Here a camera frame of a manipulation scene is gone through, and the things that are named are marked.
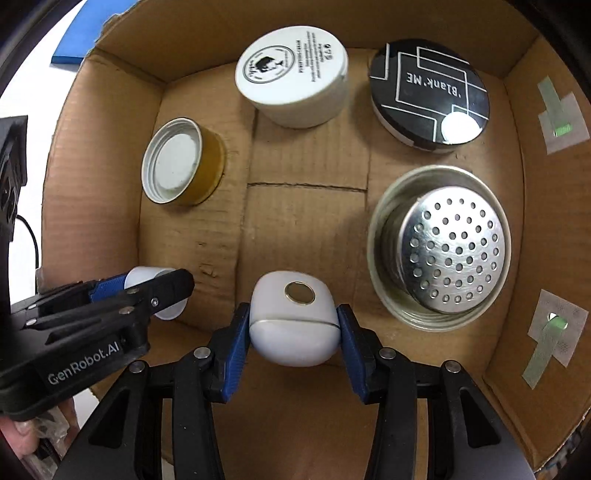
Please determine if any perforated steel strainer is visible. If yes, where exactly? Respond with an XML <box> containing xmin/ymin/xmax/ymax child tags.
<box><xmin>368</xmin><ymin>165</ymin><xmax>512</xmax><ymax>330</ymax></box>

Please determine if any white round jar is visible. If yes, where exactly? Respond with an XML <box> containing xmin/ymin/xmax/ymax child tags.
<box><xmin>235</xmin><ymin>27</ymin><xmax>349</xmax><ymax>128</ymax></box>

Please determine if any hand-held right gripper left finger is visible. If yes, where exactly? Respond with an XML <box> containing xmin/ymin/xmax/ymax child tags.
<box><xmin>54</xmin><ymin>302</ymin><xmax>252</xmax><ymax>480</ymax></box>

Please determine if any cardboard box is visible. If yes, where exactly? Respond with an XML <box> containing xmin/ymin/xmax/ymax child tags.
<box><xmin>39</xmin><ymin>0</ymin><xmax>591</xmax><ymax>472</ymax></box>

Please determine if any gold metal lid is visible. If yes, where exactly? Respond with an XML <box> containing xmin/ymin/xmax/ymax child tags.
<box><xmin>141</xmin><ymin>117</ymin><xmax>227</xmax><ymax>206</ymax></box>

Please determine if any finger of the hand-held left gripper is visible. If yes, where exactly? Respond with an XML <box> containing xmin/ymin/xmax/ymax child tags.
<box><xmin>23</xmin><ymin>268</ymin><xmax>195</xmax><ymax>342</ymax></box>
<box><xmin>11</xmin><ymin>272</ymin><xmax>129</xmax><ymax>315</ymax></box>

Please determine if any blue foam mat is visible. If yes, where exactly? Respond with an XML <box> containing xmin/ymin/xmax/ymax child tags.
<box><xmin>52</xmin><ymin>0</ymin><xmax>139</xmax><ymax>65</ymax></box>

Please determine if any black round compact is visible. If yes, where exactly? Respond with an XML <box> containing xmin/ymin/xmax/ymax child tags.
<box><xmin>368</xmin><ymin>41</ymin><xmax>491</xmax><ymax>151</ymax></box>

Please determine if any small white plastic cap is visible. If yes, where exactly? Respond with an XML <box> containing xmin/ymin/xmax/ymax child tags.
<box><xmin>124</xmin><ymin>266</ymin><xmax>190</xmax><ymax>320</ymax></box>

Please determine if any white earbud case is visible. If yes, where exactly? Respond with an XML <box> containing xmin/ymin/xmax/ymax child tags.
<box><xmin>248</xmin><ymin>271</ymin><xmax>341</xmax><ymax>367</ymax></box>

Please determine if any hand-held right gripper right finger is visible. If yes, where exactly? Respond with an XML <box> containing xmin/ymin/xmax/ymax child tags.
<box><xmin>336</xmin><ymin>304</ymin><xmax>539</xmax><ymax>480</ymax></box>

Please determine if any person's left hand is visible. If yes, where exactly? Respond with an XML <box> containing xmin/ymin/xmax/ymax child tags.
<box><xmin>0</xmin><ymin>415</ymin><xmax>40</xmax><ymax>460</ymax></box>

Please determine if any black cable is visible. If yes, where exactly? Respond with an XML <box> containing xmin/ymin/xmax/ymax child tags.
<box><xmin>11</xmin><ymin>215</ymin><xmax>41</xmax><ymax>296</ymax></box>

